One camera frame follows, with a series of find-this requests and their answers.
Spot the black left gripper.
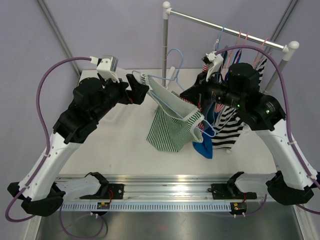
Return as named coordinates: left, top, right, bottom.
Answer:
left=91, top=73, right=148, bottom=122

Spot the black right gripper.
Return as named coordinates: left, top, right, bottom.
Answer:
left=181, top=69, right=245, bottom=110

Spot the red white striped tank top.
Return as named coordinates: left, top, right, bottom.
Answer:
left=202, top=44, right=226, bottom=113

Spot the light blue wire hanger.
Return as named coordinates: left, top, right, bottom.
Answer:
left=131, top=48, right=216, bottom=138

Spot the green white striped tank top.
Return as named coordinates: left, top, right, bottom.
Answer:
left=141, top=79, right=204, bottom=153

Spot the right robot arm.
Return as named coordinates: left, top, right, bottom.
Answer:
left=180, top=62, right=320, bottom=206

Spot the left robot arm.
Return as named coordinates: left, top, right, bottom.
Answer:
left=7, top=73, right=149, bottom=217

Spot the black white striped tank top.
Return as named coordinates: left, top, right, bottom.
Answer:
left=211, top=62, right=261, bottom=150

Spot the bright blue tank top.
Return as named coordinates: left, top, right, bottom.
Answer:
left=192, top=103, right=218, bottom=159

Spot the metal clothes rack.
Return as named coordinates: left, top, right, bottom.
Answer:
left=159, top=0, right=300, bottom=87

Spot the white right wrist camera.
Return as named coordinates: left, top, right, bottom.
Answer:
left=202, top=51, right=224, bottom=82

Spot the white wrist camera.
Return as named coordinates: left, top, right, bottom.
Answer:
left=90, top=55, right=120, bottom=83
left=202, top=51, right=224, bottom=82

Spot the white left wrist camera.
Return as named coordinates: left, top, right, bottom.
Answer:
left=90, top=55, right=120, bottom=83

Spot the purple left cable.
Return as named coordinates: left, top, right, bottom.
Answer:
left=5, top=56, right=105, bottom=238

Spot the aluminium mounting rail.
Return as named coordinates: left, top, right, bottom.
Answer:
left=54, top=174, right=283, bottom=202

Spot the metal corner frame post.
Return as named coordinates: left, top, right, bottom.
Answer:
left=37, top=0, right=82, bottom=78

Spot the white slotted cable duct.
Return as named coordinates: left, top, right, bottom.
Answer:
left=62, top=201, right=231, bottom=212

